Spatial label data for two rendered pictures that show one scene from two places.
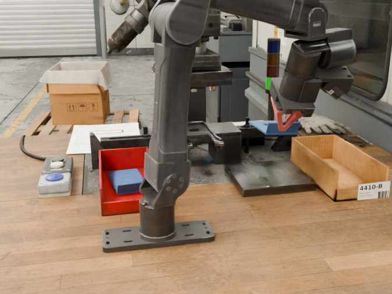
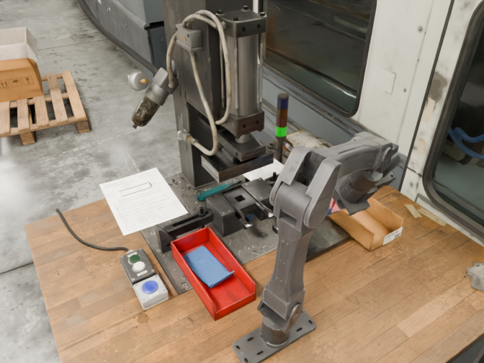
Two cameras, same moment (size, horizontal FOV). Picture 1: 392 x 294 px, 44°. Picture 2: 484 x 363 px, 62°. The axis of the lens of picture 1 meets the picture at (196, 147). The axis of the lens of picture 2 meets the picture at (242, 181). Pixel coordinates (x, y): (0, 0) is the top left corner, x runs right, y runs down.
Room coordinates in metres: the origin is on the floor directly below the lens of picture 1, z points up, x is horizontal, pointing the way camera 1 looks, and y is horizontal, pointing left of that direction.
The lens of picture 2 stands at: (0.31, 0.33, 1.75)
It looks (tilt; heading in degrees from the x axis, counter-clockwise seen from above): 36 degrees down; 340
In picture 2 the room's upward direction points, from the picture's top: 1 degrees counter-clockwise
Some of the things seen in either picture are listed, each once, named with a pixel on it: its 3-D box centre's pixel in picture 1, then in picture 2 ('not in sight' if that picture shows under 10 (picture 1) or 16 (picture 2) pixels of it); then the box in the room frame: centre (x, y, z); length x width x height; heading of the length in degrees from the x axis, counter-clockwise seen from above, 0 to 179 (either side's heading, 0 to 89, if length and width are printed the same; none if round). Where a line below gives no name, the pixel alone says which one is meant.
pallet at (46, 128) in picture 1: (83, 132); (24, 107); (4.28, 1.04, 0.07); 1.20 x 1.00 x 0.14; 5
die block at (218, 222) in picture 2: (199, 146); (243, 207); (1.21, -0.01, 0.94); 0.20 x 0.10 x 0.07; 101
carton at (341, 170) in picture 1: (336, 166); (356, 212); (1.07, -0.33, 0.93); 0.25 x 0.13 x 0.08; 11
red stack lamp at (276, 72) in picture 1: (272, 70); (281, 120); (1.41, -0.23, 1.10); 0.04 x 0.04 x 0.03
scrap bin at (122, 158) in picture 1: (126, 177); (211, 269); (1.01, 0.16, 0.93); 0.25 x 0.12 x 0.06; 11
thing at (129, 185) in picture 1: (128, 177); (207, 263); (1.04, 0.16, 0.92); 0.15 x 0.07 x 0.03; 18
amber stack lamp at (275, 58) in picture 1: (273, 58); (281, 111); (1.41, -0.23, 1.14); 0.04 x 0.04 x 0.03
